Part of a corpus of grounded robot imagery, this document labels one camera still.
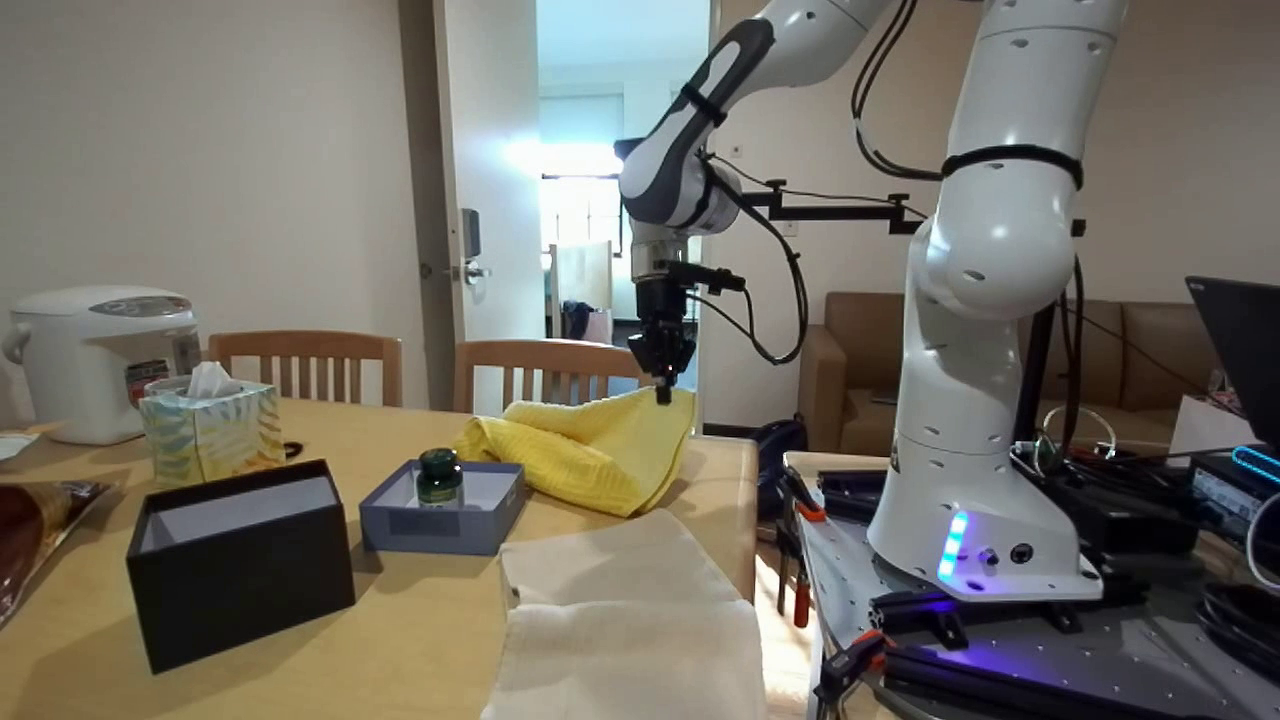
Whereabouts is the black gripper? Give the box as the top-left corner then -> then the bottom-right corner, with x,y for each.
628,267 -> 705,407

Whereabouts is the yellow towel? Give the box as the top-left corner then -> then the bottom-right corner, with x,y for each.
451,385 -> 698,518

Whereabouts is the wooden chair with dark cushion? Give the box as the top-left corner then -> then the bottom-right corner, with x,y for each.
203,327 -> 405,411
451,335 -> 660,419

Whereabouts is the dark blue bag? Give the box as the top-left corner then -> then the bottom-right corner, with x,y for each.
751,417 -> 806,530

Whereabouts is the brown sofa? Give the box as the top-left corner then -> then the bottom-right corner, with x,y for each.
797,289 -> 1222,457

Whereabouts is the orange black clamp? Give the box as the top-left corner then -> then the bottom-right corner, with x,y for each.
815,622 -> 898,699
787,568 -> 819,633
782,463 -> 830,529

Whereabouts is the dark green small jar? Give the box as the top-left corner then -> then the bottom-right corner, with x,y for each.
410,442 -> 468,508

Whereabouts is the beige cloth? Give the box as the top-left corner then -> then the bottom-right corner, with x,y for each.
479,513 -> 772,720

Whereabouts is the grey blue shallow box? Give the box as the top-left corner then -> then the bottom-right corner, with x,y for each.
354,457 -> 529,559

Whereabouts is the white door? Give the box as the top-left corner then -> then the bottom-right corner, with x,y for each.
394,0 -> 552,411

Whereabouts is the black stand pole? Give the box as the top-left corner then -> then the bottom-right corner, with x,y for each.
1012,252 -> 1086,449

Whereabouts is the patterned tissue box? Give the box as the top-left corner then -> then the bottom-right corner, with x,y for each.
136,354 -> 288,489

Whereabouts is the black open box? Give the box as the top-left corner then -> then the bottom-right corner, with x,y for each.
124,457 -> 361,675

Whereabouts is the black control box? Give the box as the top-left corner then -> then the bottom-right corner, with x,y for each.
1047,451 -> 1203,559

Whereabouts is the white paper sheet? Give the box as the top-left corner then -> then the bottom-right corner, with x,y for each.
1169,393 -> 1258,463

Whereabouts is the white electric water boiler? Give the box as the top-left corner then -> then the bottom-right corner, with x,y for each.
0,283 -> 203,449

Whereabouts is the black device with blue light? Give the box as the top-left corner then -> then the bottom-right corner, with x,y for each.
1187,442 -> 1280,538

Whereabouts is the grey robot mounting plate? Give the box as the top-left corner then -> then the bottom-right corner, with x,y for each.
779,449 -> 1280,720

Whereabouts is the black laptop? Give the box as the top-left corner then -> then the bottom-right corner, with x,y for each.
1185,270 -> 1280,451

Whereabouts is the brown snack bag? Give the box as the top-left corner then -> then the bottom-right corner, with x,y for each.
0,473 -> 124,622

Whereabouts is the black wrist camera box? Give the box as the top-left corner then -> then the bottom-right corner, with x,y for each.
683,261 -> 746,299

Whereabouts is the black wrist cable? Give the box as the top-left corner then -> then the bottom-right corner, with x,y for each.
688,154 -> 815,368

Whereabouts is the metal door handle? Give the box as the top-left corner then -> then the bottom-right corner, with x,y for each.
456,203 -> 492,293

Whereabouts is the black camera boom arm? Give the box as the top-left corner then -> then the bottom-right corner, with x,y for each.
725,178 -> 925,237

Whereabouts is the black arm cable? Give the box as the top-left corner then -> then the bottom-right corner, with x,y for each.
849,0 -> 950,183

